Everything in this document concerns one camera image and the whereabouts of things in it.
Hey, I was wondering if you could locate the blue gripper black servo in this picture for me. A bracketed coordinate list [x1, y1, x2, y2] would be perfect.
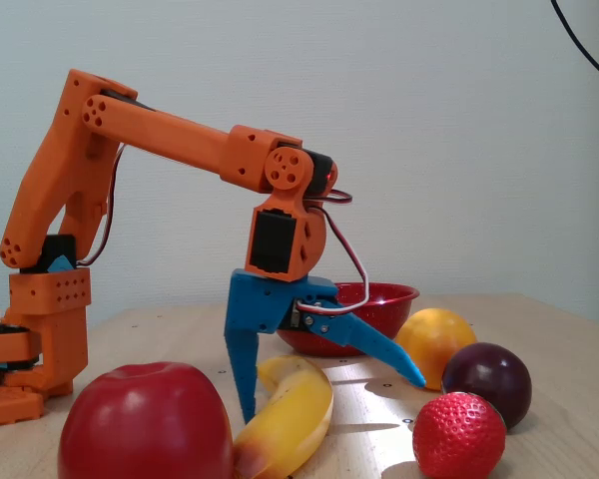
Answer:
[223, 267, 427, 426]

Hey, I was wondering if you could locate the yellow toy banana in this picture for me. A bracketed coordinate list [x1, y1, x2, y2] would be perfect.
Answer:
[232, 354, 334, 479]

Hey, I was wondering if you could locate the red speckled bowl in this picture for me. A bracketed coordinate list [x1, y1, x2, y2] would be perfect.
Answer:
[276, 281, 421, 358]

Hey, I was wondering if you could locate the orange yellow toy peach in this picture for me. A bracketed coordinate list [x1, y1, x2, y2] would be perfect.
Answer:
[393, 307, 479, 392]

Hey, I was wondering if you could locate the red toy apple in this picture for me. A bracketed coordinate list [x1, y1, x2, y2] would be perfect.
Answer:
[57, 361, 236, 479]

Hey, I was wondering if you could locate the red toy strawberry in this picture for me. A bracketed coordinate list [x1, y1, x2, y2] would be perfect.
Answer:
[411, 391, 508, 479]

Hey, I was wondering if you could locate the dark purple toy plum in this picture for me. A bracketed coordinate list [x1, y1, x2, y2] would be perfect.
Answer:
[441, 341, 534, 430]

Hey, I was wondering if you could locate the red white black servo wire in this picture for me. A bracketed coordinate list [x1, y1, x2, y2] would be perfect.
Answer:
[297, 188, 371, 316]
[76, 143, 127, 266]

